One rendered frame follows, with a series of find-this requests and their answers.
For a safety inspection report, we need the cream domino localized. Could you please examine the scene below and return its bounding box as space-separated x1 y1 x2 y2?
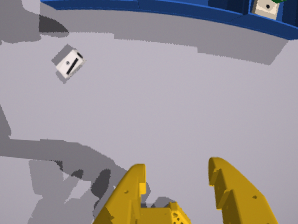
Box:
252 0 280 20

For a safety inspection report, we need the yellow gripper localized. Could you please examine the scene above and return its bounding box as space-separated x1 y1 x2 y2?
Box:
92 157 278 224

